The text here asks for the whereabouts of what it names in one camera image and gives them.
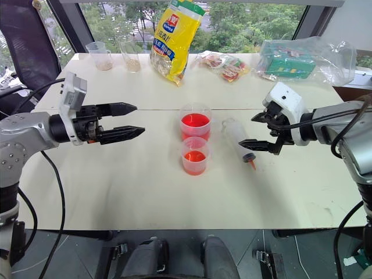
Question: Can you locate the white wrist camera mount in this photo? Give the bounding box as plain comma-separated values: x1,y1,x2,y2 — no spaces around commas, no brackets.
59,71,88,146
262,81,311,146

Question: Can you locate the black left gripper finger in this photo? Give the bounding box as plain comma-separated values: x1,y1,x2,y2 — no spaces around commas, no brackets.
99,125,146,145
97,102,138,118

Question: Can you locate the dark window frame post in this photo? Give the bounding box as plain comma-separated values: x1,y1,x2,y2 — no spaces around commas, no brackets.
295,0,344,39
59,0,96,55

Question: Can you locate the white floor cable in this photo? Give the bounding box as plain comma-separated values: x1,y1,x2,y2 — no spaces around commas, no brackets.
292,234,310,279

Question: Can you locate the black table leg bracket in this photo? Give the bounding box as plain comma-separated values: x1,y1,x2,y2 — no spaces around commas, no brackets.
252,229,287,279
98,229,129,279

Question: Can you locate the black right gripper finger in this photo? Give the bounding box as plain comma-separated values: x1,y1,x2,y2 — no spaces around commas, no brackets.
238,134,285,155
251,111,273,123

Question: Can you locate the large cup red liquid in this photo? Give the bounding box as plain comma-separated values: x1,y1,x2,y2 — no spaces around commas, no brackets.
180,102,214,144

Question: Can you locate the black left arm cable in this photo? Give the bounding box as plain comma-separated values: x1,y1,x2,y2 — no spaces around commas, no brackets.
0,78,66,120

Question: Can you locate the black hanging cable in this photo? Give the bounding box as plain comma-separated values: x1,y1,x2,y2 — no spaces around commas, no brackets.
332,200,366,279
37,150,66,279

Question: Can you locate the black mesh office chair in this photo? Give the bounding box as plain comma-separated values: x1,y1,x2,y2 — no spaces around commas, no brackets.
0,0,63,90

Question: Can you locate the clear syringe orange tip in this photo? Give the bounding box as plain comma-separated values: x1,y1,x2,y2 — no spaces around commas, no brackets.
221,117,258,173

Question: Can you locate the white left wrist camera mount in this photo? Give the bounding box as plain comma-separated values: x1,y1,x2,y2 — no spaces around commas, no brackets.
59,71,88,146

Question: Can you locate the yellow oat bag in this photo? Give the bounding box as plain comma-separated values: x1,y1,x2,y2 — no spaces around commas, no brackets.
149,0,206,88

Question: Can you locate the green box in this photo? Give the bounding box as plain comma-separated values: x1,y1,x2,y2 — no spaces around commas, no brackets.
260,39,317,81

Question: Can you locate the dark grey rounded shape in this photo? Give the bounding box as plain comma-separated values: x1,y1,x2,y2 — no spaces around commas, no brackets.
201,235,234,279
120,236,170,279

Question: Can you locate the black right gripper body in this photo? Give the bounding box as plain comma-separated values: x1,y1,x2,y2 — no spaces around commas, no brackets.
264,101,295,145

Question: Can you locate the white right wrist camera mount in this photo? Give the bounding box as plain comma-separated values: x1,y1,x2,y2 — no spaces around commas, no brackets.
262,81,311,146

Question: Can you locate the clear tall glass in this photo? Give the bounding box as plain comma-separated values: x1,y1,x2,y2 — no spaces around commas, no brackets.
119,40,142,73

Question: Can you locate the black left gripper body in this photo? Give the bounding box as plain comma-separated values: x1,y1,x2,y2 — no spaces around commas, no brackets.
72,105,104,145

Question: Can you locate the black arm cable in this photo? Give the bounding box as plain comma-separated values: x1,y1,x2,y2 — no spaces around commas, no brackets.
0,78,66,120
267,92,372,159

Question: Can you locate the clear measuring cup with handle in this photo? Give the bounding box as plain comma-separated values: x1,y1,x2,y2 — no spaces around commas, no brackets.
85,41,114,71

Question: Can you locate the small cup red liquid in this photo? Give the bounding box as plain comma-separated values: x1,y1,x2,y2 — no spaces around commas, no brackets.
181,136,211,176

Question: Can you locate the clear bag of snacks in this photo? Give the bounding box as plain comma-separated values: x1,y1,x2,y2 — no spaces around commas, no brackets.
192,50,252,84

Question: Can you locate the clear plastic bag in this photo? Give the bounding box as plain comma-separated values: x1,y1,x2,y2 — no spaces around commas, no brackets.
252,35,358,87

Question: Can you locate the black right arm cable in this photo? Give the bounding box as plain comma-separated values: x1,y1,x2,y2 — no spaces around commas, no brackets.
267,92,372,159

